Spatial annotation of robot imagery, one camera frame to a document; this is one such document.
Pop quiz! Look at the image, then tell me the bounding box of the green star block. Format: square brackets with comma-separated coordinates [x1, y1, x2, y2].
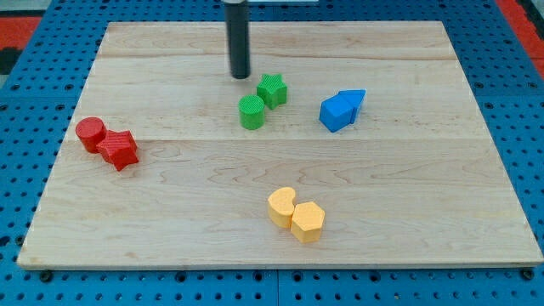
[257, 74, 287, 110]

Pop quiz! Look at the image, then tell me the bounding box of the blue cube block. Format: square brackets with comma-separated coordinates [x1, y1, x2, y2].
[319, 95, 354, 133]

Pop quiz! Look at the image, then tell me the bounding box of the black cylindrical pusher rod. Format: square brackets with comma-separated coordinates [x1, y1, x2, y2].
[223, 0, 251, 79]

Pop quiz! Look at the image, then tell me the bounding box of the yellow crescent block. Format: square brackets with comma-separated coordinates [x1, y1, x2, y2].
[268, 187, 296, 229]

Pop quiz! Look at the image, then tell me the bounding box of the yellow hexagon block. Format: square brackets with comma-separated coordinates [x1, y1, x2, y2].
[291, 201, 326, 243]

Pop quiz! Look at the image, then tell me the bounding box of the light wooden board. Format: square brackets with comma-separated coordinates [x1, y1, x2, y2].
[17, 21, 543, 270]

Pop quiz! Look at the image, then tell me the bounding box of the blue triangle block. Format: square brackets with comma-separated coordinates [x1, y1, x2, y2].
[338, 89, 366, 124]

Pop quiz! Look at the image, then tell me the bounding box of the red cylinder block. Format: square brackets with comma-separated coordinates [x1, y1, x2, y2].
[76, 116, 106, 154]

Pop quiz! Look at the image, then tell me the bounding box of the red star block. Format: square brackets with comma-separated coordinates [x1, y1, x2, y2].
[97, 130, 139, 172]

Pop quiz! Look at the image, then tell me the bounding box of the green cylinder block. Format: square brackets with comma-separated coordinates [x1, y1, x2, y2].
[238, 95, 265, 130]

